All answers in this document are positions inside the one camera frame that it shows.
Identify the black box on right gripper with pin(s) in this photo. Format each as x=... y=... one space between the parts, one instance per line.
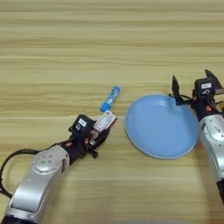
x=205 y=87

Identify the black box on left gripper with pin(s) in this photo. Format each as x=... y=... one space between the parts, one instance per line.
x=83 y=125

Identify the blue round plate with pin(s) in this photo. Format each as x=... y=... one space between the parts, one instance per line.
x=163 y=131

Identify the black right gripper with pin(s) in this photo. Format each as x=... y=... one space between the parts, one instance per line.
x=205 y=108

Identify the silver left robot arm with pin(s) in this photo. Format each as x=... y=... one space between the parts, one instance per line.
x=38 y=180

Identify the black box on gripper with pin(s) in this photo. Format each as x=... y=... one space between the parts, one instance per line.
x=83 y=125
x=205 y=87

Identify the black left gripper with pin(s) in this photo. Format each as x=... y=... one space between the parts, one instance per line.
x=77 y=148

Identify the red and white small box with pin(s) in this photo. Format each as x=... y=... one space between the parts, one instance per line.
x=105 y=121

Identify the blue glue stick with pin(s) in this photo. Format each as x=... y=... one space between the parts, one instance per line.
x=110 y=98

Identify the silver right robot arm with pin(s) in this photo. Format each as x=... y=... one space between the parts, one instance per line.
x=214 y=137

